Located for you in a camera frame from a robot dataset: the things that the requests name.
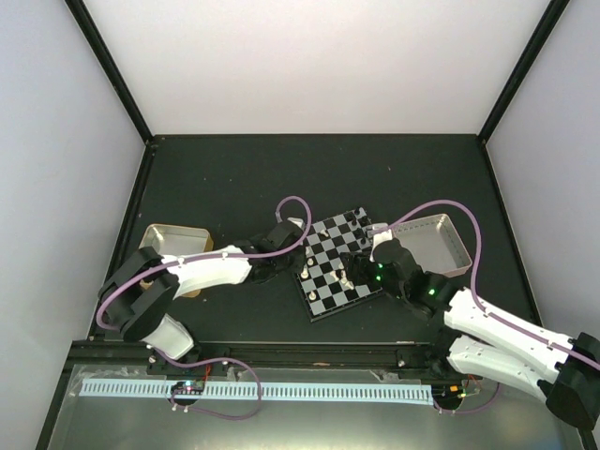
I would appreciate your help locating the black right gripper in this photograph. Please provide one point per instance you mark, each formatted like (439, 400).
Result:
(355, 271)

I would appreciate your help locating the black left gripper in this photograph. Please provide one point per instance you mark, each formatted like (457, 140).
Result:
(298, 264)

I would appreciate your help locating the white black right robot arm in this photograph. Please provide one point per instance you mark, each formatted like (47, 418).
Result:
(481, 339)

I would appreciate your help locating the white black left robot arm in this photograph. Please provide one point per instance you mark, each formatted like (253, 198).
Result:
(134, 302)

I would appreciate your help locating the pile of white chess pieces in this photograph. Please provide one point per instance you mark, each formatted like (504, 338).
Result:
(339, 277)

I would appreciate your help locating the black grey chess board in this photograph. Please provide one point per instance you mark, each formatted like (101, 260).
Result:
(322, 283)

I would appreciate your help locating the black chess pieces group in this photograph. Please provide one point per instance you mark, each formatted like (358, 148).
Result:
(359, 223)

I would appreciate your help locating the left controller circuit board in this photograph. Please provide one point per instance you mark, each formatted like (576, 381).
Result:
(193, 388)

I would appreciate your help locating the controller circuit board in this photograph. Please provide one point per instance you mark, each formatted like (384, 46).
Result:
(454, 391)
(193, 388)

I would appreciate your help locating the right controller circuit board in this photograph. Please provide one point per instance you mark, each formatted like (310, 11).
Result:
(454, 391)

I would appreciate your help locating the pink metal tray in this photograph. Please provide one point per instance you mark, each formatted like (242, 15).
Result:
(435, 245)

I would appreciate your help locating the gold rimmed metal tin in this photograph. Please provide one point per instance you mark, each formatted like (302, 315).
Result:
(177, 240)

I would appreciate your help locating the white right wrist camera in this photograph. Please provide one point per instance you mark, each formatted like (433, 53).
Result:
(378, 233)

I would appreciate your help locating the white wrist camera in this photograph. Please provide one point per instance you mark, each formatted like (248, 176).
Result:
(378, 233)
(298, 222)

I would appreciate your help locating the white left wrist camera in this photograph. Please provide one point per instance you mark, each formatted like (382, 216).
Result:
(298, 222)

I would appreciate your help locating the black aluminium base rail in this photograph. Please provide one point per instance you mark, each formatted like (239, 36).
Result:
(420, 359)

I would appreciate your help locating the white slotted cable duct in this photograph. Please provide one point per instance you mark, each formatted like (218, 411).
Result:
(266, 391)

